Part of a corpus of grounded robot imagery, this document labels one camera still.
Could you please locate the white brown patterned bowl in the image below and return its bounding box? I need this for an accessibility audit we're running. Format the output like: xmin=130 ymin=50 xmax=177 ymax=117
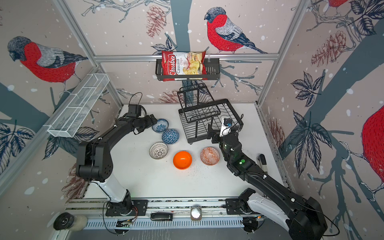
xmin=149 ymin=142 xmax=169 ymax=160

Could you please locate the white wire wall basket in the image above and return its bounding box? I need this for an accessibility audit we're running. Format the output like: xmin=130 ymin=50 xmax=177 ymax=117
xmin=48 ymin=73 xmax=110 ymax=138

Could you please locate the small black box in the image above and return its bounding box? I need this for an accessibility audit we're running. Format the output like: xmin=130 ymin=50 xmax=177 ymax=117
xmin=150 ymin=212 xmax=173 ymax=222

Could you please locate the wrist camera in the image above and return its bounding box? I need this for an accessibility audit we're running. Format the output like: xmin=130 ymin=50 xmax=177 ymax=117
xmin=220 ymin=117 xmax=233 ymax=137
xmin=127 ymin=104 xmax=142 ymax=118

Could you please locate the silver round button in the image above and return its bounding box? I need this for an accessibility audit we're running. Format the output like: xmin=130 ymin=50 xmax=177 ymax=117
xmin=190 ymin=207 xmax=203 ymax=221

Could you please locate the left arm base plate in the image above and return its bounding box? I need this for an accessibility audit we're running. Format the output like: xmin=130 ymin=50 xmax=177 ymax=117
xmin=105 ymin=200 xmax=148 ymax=217

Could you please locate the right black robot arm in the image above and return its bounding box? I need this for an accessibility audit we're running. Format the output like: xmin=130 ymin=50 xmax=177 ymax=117
xmin=209 ymin=128 xmax=328 ymax=240

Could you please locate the red cassava chips bag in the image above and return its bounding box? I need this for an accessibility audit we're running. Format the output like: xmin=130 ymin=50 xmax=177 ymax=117
xmin=162 ymin=51 xmax=207 ymax=82

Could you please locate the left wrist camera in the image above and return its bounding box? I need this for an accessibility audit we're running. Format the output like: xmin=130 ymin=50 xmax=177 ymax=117
xmin=127 ymin=104 xmax=142 ymax=118

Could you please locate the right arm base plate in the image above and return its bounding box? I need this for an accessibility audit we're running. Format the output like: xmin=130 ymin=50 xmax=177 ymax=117
xmin=222 ymin=198 xmax=262 ymax=216

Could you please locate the dark blue patterned bowl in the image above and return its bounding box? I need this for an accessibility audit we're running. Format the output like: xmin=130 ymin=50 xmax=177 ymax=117
xmin=162 ymin=129 xmax=180 ymax=145

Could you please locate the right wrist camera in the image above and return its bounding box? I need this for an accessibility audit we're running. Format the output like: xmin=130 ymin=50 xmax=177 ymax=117
xmin=220 ymin=117 xmax=233 ymax=137

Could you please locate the black wire dish rack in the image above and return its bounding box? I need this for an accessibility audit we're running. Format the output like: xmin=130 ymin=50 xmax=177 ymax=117
xmin=177 ymin=83 xmax=244 ymax=144

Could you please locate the black round knob device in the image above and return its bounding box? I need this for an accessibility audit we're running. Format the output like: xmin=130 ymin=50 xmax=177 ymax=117
xmin=53 ymin=212 xmax=88 ymax=232

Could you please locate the red white patterned bowl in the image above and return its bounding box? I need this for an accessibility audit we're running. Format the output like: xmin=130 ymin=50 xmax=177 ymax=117
xmin=200 ymin=147 xmax=220 ymax=166

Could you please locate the black wall shelf basket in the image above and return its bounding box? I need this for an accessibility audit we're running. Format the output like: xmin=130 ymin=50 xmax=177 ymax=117
xmin=155 ymin=58 xmax=221 ymax=82

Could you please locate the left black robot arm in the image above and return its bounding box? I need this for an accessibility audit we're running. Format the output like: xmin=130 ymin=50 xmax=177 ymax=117
xmin=76 ymin=115 xmax=158 ymax=212

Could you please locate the orange plastic bowl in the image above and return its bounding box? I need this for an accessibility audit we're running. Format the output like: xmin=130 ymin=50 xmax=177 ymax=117
xmin=173 ymin=151 xmax=193 ymax=170

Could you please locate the blue white rimmed bowl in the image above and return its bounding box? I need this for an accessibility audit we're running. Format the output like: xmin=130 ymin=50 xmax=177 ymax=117
xmin=152 ymin=119 xmax=169 ymax=133

